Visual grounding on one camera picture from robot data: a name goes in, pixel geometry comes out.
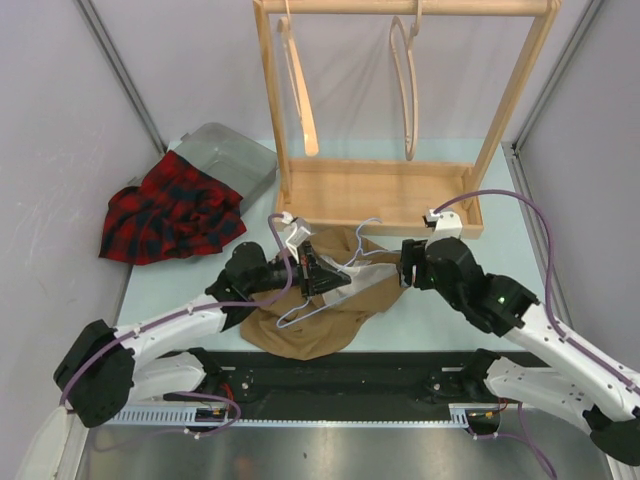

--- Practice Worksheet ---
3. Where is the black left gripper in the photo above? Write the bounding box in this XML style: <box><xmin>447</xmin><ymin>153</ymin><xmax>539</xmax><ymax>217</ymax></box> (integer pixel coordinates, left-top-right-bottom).
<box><xmin>245</xmin><ymin>241</ymin><xmax>350</xmax><ymax>301</ymax></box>

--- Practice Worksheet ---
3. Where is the light blue wire hanger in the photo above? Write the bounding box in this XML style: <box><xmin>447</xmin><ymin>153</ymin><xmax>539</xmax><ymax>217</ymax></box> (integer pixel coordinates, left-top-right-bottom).
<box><xmin>276</xmin><ymin>217</ymin><xmax>386</xmax><ymax>329</ymax></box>

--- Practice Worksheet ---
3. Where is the brown skirt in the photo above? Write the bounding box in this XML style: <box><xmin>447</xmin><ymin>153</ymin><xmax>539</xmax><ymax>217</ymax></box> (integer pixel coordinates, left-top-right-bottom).
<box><xmin>240</xmin><ymin>227</ymin><xmax>404</xmax><ymax>361</ymax></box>

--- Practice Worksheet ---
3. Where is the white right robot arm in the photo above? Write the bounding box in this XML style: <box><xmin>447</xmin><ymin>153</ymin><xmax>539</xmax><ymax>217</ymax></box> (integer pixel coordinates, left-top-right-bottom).
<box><xmin>402</xmin><ymin>237</ymin><xmax>639</xmax><ymax>466</ymax></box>

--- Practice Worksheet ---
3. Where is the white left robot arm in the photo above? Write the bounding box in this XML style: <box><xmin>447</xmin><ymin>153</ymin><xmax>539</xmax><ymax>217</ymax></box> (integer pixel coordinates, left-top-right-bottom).
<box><xmin>53</xmin><ymin>238</ymin><xmax>403</xmax><ymax>428</ymax></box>

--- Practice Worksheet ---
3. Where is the left wooden hanger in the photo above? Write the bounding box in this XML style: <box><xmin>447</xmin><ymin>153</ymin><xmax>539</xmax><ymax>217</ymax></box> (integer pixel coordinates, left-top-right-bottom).
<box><xmin>277</xmin><ymin>0</ymin><xmax>319</xmax><ymax>157</ymax></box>

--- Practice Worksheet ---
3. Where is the wooden hanger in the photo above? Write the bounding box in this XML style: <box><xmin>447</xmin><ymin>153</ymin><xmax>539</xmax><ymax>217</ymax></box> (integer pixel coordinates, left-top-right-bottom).
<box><xmin>277</xmin><ymin>0</ymin><xmax>319</xmax><ymax>157</ymax></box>
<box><xmin>389</xmin><ymin>1</ymin><xmax>423</xmax><ymax>162</ymax></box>

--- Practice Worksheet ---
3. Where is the right wooden hanger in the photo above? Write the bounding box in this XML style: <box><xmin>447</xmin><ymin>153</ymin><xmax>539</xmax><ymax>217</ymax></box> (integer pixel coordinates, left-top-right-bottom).
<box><xmin>389</xmin><ymin>1</ymin><xmax>423</xmax><ymax>162</ymax></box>

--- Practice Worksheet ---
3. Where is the wooden clothes rack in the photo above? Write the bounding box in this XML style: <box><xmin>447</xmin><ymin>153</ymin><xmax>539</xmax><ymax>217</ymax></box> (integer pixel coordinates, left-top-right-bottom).
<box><xmin>253</xmin><ymin>1</ymin><xmax>561</xmax><ymax>239</ymax></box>

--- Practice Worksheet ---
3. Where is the grey plastic bin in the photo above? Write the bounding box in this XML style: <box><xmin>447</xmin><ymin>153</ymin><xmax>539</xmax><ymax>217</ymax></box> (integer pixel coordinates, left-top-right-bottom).
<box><xmin>174</xmin><ymin>122</ymin><xmax>278</xmax><ymax>211</ymax></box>

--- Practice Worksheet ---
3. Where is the red plaid cloth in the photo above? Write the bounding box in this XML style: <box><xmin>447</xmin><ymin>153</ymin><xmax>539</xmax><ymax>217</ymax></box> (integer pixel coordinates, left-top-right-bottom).
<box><xmin>99</xmin><ymin>150</ymin><xmax>246</xmax><ymax>266</ymax></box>

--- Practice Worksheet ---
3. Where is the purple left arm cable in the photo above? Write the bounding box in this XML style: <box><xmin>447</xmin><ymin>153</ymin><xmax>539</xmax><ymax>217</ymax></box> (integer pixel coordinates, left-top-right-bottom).
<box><xmin>58</xmin><ymin>213</ymin><xmax>301</xmax><ymax>409</ymax></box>

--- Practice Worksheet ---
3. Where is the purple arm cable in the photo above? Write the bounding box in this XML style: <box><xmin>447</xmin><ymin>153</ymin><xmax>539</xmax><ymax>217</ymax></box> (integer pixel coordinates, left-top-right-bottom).
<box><xmin>432</xmin><ymin>189</ymin><xmax>640</xmax><ymax>391</ymax></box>
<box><xmin>58</xmin><ymin>213</ymin><xmax>301</xmax><ymax>409</ymax></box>

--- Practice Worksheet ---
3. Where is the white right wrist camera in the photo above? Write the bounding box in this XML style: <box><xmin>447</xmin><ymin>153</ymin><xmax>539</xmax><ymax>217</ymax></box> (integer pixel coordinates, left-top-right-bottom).
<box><xmin>423</xmin><ymin>209</ymin><xmax>463</xmax><ymax>244</ymax></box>

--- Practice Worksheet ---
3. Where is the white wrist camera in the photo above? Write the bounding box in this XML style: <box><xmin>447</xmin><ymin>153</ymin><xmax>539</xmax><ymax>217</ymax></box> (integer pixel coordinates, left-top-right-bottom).
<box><xmin>282</xmin><ymin>212</ymin><xmax>311</xmax><ymax>261</ymax></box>
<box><xmin>423</xmin><ymin>209</ymin><xmax>463</xmax><ymax>244</ymax></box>

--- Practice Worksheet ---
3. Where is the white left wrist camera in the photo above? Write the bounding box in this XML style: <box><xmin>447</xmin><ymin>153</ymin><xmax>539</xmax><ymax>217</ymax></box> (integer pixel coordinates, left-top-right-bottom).
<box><xmin>282</xmin><ymin>212</ymin><xmax>311</xmax><ymax>261</ymax></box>

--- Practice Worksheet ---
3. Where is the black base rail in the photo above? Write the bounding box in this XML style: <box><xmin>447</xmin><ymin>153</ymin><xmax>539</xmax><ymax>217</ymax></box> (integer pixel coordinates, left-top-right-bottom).
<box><xmin>194</xmin><ymin>350</ymin><xmax>508</xmax><ymax>422</ymax></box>

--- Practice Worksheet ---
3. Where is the grey aluminium frame post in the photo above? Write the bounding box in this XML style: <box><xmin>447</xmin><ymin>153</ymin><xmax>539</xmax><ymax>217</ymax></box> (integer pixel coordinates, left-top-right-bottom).
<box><xmin>501</xmin><ymin>1</ymin><xmax>607</xmax><ymax>324</ymax></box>

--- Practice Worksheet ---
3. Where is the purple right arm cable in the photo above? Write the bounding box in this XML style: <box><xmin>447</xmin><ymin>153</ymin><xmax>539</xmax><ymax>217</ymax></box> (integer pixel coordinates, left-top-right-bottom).
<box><xmin>432</xmin><ymin>189</ymin><xmax>640</xmax><ymax>391</ymax></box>

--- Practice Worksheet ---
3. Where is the white slotted cable duct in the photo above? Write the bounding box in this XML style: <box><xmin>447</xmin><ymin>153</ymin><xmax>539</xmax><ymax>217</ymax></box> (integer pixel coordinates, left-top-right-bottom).
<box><xmin>107</xmin><ymin>405</ymin><xmax>469</xmax><ymax>429</ymax></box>

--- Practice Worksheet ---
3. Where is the left aluminium frame post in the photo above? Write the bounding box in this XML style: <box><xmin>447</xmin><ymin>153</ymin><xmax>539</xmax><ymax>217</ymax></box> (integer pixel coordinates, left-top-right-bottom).
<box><xmin>73</xmin><ymin>0</ymin><xmax>167</xmax><ymax>155</ymax></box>

